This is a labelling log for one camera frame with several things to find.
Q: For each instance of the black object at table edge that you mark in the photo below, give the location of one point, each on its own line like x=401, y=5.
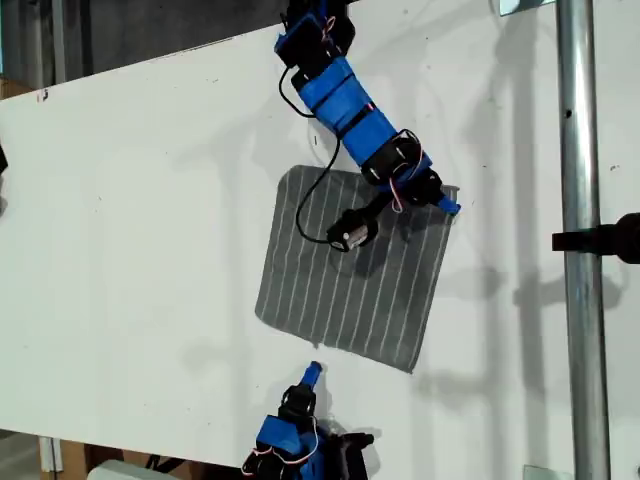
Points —
x=2, y=160

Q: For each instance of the black camera stalk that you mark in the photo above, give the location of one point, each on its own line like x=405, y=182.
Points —
x=377, y=206

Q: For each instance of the white foam block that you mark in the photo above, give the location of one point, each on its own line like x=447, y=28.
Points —
x=125, y=471

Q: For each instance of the steel post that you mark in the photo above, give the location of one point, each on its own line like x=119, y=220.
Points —
x=580, y=325

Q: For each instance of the grey striped towel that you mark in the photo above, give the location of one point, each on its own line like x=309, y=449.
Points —
x=320, y=300

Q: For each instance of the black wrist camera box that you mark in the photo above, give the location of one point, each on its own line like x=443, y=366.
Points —
x=350, y=231
x=355, y=452

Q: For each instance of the brown cardboard box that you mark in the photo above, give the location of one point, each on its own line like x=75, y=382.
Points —
x=75, y=457

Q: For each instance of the black clamp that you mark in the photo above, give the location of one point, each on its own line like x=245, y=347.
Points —
x=605, y=239

